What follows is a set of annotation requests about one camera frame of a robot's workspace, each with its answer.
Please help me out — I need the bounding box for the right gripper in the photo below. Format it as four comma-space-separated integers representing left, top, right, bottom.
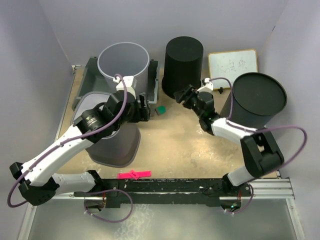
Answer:
174, 85, 204, 119

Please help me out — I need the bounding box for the black round bin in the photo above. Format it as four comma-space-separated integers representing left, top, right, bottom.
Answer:
161, 36, 204, 99

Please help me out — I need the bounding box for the grey ribbed square bin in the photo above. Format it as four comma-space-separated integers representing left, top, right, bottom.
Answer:
70, 91, 141, 168

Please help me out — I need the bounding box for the light grey round bin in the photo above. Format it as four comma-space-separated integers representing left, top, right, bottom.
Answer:
97, 42, 150, 94

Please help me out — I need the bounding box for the grey plastic crate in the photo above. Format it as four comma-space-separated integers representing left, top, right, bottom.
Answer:
71, 56, 159, 111

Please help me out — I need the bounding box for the dark blue round bin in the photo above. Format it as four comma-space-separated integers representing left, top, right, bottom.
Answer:
220, 72, 288, 129

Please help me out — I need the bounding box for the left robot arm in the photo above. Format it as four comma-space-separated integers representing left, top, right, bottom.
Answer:
9, 90, 150, 206

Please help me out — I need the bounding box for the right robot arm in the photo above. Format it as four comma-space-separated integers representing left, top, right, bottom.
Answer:
173, 85, 284, 196

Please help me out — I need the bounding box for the green small block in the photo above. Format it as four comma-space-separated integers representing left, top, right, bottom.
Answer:
155, 105, 167, 116

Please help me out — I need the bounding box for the small whiteboard on stand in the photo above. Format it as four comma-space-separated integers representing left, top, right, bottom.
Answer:
208, 49, 258, 84

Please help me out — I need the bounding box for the pink plastic clip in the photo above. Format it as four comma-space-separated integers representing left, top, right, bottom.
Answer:
117, 170, 152, 180

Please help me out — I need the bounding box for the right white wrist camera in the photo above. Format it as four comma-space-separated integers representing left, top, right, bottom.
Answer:
196, 77, 214, 93

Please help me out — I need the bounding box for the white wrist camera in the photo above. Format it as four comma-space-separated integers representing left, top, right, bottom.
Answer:
113, 76, 137, 99
196, 77, 214, 93

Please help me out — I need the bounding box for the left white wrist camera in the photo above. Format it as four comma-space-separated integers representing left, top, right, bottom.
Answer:
113, 76, 137, 99

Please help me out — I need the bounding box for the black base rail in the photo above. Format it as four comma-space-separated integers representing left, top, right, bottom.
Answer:
74, 178, 252, 209

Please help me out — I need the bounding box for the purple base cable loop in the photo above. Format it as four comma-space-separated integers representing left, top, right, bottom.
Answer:
83, 187, 135, 224

